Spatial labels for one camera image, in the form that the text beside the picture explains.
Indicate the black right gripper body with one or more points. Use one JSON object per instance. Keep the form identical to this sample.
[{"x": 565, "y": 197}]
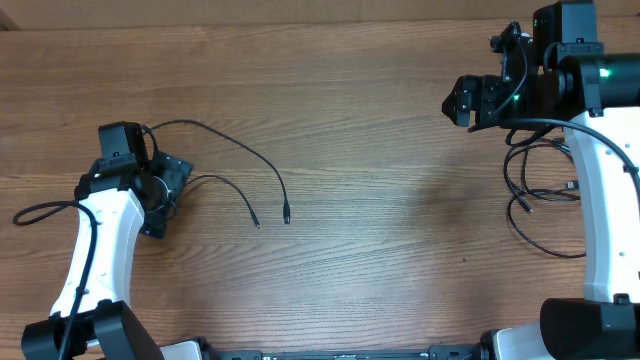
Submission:
[{"x": 488, "y": 103}]

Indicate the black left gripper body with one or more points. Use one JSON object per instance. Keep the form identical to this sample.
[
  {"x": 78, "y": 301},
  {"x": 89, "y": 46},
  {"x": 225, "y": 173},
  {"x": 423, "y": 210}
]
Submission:
[{"x": 170, "y": 178}]

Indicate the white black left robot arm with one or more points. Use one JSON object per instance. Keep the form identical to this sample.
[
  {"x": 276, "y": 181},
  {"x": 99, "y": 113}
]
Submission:
[{"x": 122, "y": 195}]

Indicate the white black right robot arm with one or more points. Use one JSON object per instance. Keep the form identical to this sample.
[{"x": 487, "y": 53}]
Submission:
[{"x": 559, "y": 77}]

